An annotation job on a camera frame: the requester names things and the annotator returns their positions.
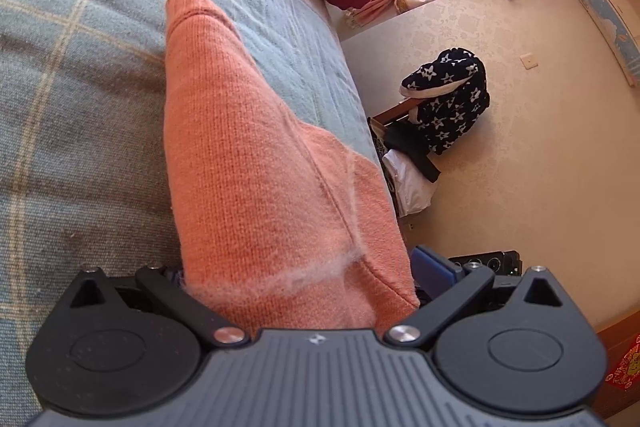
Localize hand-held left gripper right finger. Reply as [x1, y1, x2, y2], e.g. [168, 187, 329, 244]
[383, 245, 564, 349]

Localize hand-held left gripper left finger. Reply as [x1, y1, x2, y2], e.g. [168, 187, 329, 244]
[67, 264, 250, 350]

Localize orange knit sweater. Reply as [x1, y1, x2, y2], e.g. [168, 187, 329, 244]
[164, 0, 421, 333]

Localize black box with round dials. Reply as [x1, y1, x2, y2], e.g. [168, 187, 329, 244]
[447, 250, 522, 279]

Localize white cloth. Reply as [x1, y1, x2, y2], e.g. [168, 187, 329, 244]
[382, 149, 436, 218]

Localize star print dark garment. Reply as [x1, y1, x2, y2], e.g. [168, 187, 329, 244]
[400, 48, 490, 156]

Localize red paper decoration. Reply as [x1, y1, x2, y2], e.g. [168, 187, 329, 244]
[604, 332, 640, 394]

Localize white air conditioner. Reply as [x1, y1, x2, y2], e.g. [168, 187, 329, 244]
[556, 0, 640, 88]

